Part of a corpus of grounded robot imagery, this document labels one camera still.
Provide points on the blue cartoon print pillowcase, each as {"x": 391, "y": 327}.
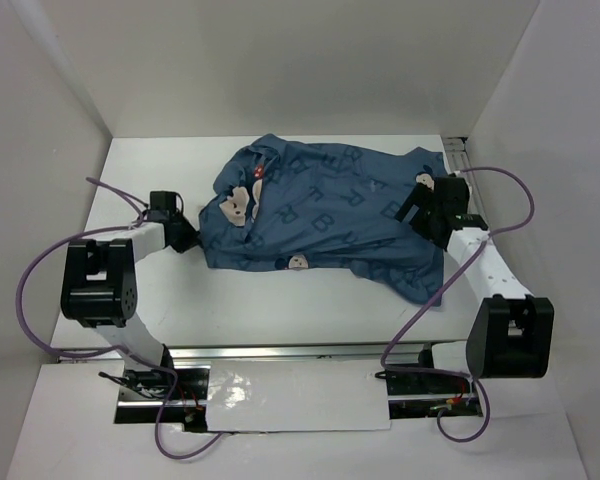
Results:
{"x": 288, "y": 205}

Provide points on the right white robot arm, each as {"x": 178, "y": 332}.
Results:
{"x": 512, "y": 331}

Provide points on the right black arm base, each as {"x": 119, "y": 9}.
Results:
{"x": 419, "y": 383}

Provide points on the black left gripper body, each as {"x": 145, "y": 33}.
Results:
{"x": 186, "y": 236}

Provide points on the aluminium frame rail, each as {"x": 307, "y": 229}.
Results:
{"x": 199, "y": 312}

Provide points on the white cover plate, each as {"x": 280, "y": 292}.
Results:
{"x": 296, "y": 396}

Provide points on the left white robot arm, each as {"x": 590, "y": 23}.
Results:
{"x": 100, "y": 291}

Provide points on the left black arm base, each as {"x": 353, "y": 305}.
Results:
{"x": 191, "y": 386}

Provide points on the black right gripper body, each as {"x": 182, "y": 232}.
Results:
{"x": 423, "y": 220}

